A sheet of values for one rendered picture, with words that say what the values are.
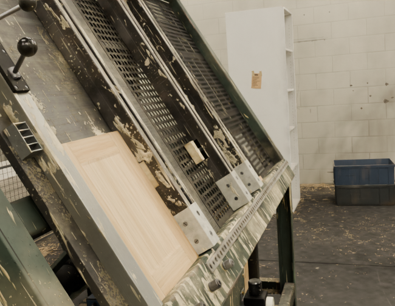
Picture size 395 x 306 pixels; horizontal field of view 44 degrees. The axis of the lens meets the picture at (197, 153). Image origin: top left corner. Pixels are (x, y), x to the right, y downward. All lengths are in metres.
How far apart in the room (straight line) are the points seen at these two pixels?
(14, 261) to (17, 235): 0.05
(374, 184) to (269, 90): 1.46
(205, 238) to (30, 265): 0.62
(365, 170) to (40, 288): 4.70
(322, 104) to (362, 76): 0.56
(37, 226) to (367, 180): 4.57
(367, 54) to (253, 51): 1.76
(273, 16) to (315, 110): 1.75
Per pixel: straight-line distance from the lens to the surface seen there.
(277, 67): 4.93
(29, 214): 1.02
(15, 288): 0.84
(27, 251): 0.84
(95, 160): 1.19
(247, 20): 5.02
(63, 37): 1.43
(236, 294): 1.40
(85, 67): 1.39
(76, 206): 1.03
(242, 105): 2.78
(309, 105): 6.31
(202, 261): 1.28
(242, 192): 1.78
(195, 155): 1.73
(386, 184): 5.36
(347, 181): 5.32
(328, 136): 6.32
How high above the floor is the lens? 1.34
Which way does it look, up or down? 8 degrees down
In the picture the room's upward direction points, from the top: 4 degrees counter-clockwise
